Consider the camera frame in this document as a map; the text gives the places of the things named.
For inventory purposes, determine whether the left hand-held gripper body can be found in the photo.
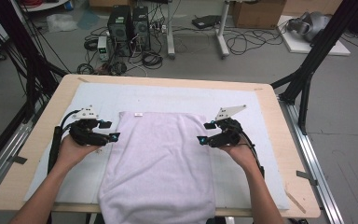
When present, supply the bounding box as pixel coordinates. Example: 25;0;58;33
69;105;110;147

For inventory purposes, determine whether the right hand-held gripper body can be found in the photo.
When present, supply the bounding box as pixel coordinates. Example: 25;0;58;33
209;105;248;148

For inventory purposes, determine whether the pale pink towel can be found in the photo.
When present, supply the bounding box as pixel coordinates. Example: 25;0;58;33
97;111;217;224

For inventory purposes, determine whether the person's left hand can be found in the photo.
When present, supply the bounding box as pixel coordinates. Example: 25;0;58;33
55;134;103;171

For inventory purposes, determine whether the person's right hand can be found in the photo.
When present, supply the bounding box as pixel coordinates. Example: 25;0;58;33
219;140;261;175

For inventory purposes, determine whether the white grid mat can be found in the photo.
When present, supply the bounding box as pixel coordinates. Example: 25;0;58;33
22;82;290;211

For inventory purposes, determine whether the light wooden table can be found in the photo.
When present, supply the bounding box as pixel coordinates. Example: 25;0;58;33
0;74;322;218

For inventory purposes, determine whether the black tape strip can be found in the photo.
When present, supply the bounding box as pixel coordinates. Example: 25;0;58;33
12;154;29;165

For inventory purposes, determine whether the white power supply box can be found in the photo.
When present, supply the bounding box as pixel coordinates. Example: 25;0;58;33
97;35;111;62

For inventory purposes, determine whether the grey tape strip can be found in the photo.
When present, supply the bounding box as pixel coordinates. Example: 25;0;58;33
296;170;319;187

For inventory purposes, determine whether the white desk leg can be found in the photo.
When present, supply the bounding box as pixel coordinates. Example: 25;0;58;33
166;0;177;60
215;0;231;60

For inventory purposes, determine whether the wide black computer tower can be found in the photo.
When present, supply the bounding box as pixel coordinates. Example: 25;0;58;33
106;5;134;58

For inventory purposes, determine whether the narrow black computer tower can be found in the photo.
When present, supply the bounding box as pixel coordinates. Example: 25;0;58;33
131;6;152;52

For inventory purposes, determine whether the flat black device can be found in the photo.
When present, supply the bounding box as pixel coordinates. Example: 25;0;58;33
191;14;222;30

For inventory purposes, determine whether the clear plastic bag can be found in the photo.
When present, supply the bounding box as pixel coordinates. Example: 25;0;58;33
46;13;79;34

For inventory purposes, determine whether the white floor board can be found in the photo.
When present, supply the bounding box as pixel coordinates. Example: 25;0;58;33
276;14;351;57

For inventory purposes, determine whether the brown cardboard box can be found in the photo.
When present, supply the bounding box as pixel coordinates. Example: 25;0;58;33
232;0;287;30

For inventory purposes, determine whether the round white table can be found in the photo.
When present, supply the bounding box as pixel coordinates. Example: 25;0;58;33
21;0;70;13

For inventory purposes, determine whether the grey helmet device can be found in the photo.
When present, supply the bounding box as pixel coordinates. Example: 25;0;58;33
286;11;332;43

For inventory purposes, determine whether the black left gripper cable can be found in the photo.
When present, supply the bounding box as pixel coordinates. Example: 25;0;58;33
47;108;82;175

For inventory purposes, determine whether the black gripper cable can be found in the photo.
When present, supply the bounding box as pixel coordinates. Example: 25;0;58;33
47;108;82;175
238;130;266;179

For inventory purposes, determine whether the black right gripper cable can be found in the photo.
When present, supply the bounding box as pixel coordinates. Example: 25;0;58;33
238;130;266;179

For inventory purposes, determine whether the aluminium rail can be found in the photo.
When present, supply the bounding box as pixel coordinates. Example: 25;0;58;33
278;97;346;224
0;120;34;203

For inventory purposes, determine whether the black metal frame stand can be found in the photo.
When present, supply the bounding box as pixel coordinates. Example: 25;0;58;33
0;0;70;123
269;0;358;135

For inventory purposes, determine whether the coiled black cable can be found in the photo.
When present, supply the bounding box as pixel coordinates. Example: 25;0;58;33
141;50;164;70

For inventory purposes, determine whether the black floor cable tangle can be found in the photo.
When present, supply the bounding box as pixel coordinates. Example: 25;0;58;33
223;27;286;57

